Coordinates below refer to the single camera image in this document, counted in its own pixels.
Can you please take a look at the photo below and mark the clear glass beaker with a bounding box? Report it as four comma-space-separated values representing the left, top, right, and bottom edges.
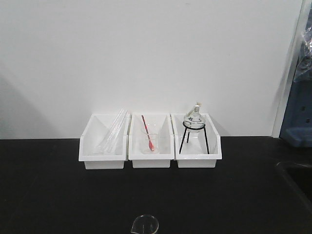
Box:
130, 214, 159, 234

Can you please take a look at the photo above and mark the small glass beaker in bin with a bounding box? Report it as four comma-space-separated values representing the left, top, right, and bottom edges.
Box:
140, 129, 158, 154

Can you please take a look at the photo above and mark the glass alcohol lamp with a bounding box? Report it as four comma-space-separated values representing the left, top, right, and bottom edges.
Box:
183, 102, 205, 133

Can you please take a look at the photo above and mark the middle white plastic bin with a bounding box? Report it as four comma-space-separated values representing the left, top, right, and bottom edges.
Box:
128, 114, 175, 168

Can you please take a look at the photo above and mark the white plastic bin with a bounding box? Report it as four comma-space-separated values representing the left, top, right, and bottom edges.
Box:
171, 114, 222, 168
128, 114, 175, 168
78, 114, 130, 170

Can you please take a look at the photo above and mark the right white plastic bin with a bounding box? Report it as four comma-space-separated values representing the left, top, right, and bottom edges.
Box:
171, 114, 222, 168

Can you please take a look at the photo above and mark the left white plastic bin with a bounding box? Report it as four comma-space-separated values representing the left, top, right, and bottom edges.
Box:
78, 114, 130, 170

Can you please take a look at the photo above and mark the blue shelf unit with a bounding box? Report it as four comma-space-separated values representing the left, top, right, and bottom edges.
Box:
280, 0, 312, 148

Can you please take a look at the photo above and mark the black sink basin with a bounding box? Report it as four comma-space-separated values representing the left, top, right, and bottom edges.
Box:
276, 162, 312, 209

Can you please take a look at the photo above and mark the black wire tripod stand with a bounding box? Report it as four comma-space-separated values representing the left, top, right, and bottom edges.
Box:
178, 121, 210, 154

